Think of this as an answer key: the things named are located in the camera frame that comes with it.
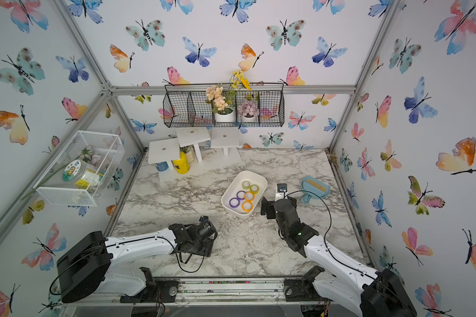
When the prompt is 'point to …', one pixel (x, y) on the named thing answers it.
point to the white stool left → (164, 150)
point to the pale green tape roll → (246, 185)
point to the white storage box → (235, 185)
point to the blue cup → (162, 167)
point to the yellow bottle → (181, 165)
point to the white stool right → (225, 137)
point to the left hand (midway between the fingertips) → (208, 246)
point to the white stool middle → (193, 136)
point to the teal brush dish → (312, 187)
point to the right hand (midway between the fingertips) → (275, 195)
